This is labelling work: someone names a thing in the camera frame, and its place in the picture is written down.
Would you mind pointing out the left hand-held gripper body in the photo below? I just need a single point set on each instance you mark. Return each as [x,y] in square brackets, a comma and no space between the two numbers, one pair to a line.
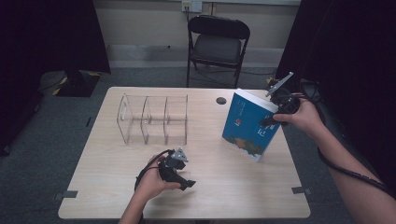
[169,171]

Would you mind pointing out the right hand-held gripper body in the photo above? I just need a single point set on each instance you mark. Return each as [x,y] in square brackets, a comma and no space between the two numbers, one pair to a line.
[288,104]

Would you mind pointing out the blue book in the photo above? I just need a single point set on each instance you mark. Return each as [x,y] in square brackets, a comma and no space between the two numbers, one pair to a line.
[246,124]

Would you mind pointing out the clear acrylic book rack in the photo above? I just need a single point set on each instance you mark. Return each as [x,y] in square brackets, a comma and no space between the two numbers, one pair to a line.
[155,119]

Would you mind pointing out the person's right hand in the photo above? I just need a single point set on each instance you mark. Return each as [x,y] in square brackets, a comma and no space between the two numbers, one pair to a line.
[306,118]

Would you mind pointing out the person's left hand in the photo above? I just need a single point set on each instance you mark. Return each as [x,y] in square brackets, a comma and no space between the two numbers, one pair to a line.
[149,185]

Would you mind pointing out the round black table grommet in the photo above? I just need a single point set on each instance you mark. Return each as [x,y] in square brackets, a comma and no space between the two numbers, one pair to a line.
[221,100]

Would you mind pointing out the grey tape marker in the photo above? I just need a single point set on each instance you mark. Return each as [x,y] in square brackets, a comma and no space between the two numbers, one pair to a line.
[301,190]
[66,195]

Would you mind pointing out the dark curtain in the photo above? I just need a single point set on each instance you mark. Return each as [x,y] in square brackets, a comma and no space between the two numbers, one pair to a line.
[46,46]
[351,46]

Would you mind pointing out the black folding chair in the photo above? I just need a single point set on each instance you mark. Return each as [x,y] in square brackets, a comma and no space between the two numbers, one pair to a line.
[218,46]

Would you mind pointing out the white wall outlet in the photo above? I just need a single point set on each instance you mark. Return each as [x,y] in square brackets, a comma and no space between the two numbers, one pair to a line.
[192,5]

